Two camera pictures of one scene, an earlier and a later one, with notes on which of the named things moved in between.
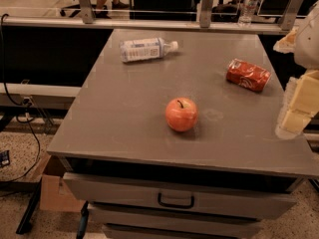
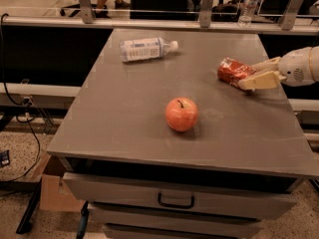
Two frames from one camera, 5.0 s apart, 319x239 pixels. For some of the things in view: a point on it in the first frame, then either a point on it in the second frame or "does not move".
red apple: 181,114 does not move
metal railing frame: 294,9 does not move
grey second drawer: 122,215 does not move
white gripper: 308,45 to 294,68
